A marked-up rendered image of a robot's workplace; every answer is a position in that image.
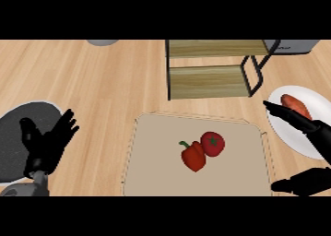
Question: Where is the white plate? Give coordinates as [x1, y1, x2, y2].
[267, 85, 331, 160]

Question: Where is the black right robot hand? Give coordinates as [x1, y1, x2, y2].
[262, 100, 331, 197]

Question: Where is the red tomato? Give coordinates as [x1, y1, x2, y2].
[200, 131, 227, 158]

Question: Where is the grey round object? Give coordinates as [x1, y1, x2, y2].
[85, 40, 120, 47]

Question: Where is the orange sweet potato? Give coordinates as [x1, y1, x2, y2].
[280, 93, 314, 122]

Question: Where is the dark grey round pan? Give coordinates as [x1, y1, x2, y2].
[0, 100, 66, 186]

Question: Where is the grey appliance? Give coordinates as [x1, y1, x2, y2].
[262, 40, 323, 55]

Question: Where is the red bell pepper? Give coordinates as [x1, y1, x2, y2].
[178, 140, 209, 173]

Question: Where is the beige tray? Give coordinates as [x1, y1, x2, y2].
[122, 112, 278, 197]

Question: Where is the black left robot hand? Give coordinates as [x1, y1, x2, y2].
[18, 108, 81, 180]

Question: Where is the wooden tiered shelf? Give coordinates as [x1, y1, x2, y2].
[166, 40, 283, 101]

